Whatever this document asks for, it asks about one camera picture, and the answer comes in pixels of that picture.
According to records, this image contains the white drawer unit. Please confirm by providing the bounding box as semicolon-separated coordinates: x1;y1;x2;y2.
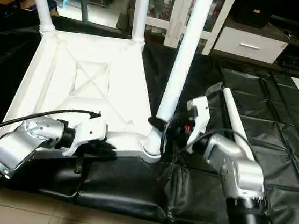
213;25;291;66

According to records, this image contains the white plastic table top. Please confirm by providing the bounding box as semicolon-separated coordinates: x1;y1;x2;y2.
0;22;175;176

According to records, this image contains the black work mat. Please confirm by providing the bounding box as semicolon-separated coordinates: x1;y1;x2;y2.
0;6;299;224

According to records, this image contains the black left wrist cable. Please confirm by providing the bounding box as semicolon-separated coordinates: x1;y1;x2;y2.
0;100;102;153

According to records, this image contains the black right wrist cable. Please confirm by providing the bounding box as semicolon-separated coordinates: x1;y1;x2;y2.
157;111;262;174

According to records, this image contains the white glass-door cabinet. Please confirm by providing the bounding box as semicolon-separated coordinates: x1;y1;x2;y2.
129;0;238;58

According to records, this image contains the brown cardboard box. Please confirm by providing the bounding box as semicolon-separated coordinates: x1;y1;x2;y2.
18;0;60;17

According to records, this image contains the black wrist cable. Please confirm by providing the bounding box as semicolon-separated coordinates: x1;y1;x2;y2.
0;100;102;153
157;111;262;174

